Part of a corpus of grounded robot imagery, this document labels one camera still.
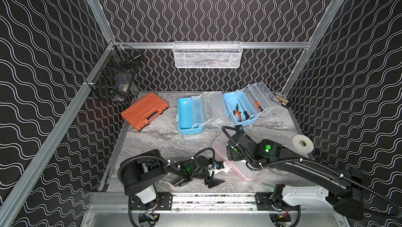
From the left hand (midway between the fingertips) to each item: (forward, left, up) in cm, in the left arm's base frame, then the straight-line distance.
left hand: (222, 170), depth 81 cm
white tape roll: (+20, -49, -3) cm, 53 cm away
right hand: (+7, -4, +13) cm, 15 cm away
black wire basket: (+43, +67, +20) cm, 82 cm away
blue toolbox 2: (+49, -18, -5) cm, 52 cm away
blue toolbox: (+34, +9, +6) cm, 35 cm away
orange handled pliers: (+42, -11, -2) cm, 44 cm away
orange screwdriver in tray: (+38, -24, +7) cm, 46 cm away
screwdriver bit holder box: (+53, -43, 0) cm, 69 cm away
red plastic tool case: (+34, +51, +1) cm, 61 cm away
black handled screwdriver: (+36, -17, +1) cm, 40 cm away
